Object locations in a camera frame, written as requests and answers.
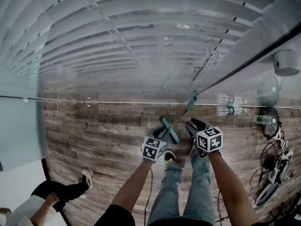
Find small white device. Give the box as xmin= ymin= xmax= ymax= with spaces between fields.
xmin=272 ymin=125 xmax=289 ymax=148

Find person's left forearm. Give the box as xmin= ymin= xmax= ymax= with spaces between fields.
xmin=110 ymin=159 xmax=153 ymax=213

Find wooden floor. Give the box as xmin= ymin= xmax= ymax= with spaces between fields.
xmin=41 ymin=97 xmax=301 ymax=226

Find person's black shoe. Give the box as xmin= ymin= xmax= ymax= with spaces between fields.
xmin=164 ymin=149 xmax=177 ymax=165

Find person's blue jeans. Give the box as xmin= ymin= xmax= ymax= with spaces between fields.
xmin=146 ymin=146 xmax=216 ymax=226

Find clear plastic bottle green label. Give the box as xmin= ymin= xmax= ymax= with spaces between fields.
xmin=216 ymin=105 xmax=248 ymax=117

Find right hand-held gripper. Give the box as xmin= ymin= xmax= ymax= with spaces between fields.
xmin=184 ymin=117 xmax=223 ymax=159

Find black glass door frame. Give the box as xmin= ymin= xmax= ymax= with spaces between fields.
xmin=199 ymin=29 xmax=301 ymax=95

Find teal broom with metal handle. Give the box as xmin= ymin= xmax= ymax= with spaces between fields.
xmin=161 ymin=89 xmax=199 ymax=145

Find clear plastic bottle green cap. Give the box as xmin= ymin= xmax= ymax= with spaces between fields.
xmin=253 ymin=115 xmax=278 ymax=127

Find tangle of black cables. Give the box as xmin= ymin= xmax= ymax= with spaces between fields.
xmin=248 ymin=139 xmax=290 ymax=189

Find grey window blinds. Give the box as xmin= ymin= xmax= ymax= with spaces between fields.
xmin=0 ymin=0 xmax=301 ymax=98

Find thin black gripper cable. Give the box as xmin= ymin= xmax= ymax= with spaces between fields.
xmin=143 ymin=167 xmax=154 ymax=222
xmin=213 ymin=189 xmax=230 ymax=226

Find grey cylindrical door fixture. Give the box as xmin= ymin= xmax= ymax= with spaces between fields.
xmin=272 ymin=49 xmax=301 ymax=77

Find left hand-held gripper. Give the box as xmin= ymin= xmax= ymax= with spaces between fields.
xmin=141 ymin=127 xmax=171 ymax=162

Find person's right forearm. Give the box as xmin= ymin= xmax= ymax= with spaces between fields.
xmin=207 ymin=150 xmax=261 ymax=225

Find person's black shirt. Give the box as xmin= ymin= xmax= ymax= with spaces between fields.
xmin=93 ymin=204 xmax=263 ymax=226

